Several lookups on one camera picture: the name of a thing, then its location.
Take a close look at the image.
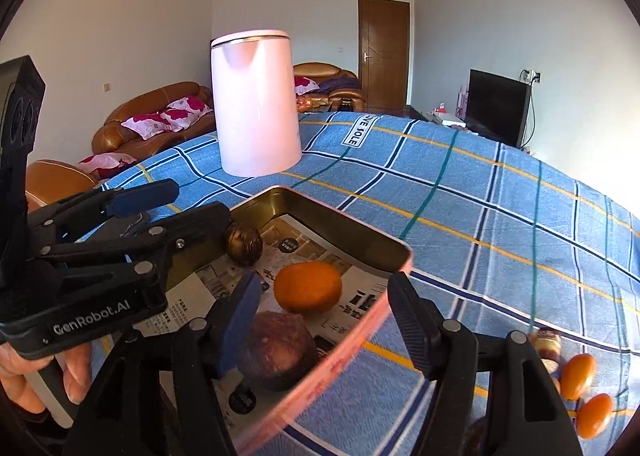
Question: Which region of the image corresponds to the brown leather sofa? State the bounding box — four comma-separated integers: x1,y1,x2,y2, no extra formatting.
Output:
91,82,217,162

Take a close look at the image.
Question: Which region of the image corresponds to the small brown fruit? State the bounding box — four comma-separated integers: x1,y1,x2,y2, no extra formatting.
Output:
532,329,562,374

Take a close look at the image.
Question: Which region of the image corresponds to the blue plaid cloth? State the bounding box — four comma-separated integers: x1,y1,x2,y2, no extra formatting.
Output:
75,111,640,456

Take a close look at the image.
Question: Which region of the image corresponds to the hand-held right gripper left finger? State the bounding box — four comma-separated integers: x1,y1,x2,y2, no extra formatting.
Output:
65,273,262,456

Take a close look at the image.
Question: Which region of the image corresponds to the purple cloth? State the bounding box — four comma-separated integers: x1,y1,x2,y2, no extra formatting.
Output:
317,76,360,93

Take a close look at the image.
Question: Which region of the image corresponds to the pink metal tin tray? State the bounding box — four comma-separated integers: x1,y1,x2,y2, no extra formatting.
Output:
165,186,414,456

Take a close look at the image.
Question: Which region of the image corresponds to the orange tangerine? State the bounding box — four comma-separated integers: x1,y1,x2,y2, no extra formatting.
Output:
576,393,614,439
273,261,343,314
559,353,597,401

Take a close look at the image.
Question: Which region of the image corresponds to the brown walnut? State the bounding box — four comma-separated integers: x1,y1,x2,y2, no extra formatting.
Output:
223,222,264,267

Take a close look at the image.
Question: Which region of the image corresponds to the television power cable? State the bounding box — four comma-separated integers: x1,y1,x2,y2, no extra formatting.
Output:
524,81,537,153

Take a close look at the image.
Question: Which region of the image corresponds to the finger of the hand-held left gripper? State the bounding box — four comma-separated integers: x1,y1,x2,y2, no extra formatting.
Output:
37,201,232,278
27,179,181,245

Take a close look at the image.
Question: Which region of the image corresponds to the brown wooden door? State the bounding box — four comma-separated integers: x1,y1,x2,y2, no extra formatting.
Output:
358,0,411,117

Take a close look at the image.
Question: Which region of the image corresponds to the black television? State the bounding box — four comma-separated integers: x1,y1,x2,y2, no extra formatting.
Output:
465,69,532,147

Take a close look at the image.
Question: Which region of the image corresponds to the purple brown round fruit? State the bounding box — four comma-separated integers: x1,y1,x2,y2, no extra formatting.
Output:
236,311,320,393

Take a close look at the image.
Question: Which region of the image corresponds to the newspaper liner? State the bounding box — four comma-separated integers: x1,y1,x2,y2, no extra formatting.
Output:
135,213,391,437

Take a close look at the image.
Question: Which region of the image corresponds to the brown leather seat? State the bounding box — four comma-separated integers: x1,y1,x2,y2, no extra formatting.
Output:
25,159,99,213

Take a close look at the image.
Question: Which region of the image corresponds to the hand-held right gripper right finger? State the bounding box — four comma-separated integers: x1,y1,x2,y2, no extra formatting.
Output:
387,272,586,456

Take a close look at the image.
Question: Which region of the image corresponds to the white electric kettle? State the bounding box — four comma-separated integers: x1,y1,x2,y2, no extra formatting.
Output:
210,29,303,178

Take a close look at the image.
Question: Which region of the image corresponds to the brown leather armchair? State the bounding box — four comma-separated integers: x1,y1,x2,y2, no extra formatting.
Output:
293,62,366,112

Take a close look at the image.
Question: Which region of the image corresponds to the person's left hand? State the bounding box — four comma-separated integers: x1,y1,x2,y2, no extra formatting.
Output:
0,341,94,417

